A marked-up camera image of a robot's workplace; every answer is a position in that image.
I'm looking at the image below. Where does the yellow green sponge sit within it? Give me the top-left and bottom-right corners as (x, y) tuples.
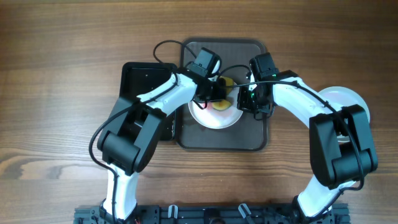
(212, 76), (234, 111)

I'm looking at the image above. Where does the white plate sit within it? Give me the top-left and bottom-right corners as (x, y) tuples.
(188, 88), (243, 129)

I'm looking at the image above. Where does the light grey plate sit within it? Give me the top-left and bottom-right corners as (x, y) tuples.
(318, 86), (371, 143)

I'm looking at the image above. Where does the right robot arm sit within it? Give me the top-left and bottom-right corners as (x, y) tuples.
(238, 53), (378, 223)

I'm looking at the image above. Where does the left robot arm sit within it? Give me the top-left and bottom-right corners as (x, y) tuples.
(88, 48), (226, 223)

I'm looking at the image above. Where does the dark brown serving tray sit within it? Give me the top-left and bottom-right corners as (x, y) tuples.
(175, 37), (269, 152)

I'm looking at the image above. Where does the black plastic bin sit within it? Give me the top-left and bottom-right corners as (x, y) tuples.
(119, 62), (178, 141)

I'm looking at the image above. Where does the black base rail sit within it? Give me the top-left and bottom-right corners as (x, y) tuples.
(73, 203), (351, 224)

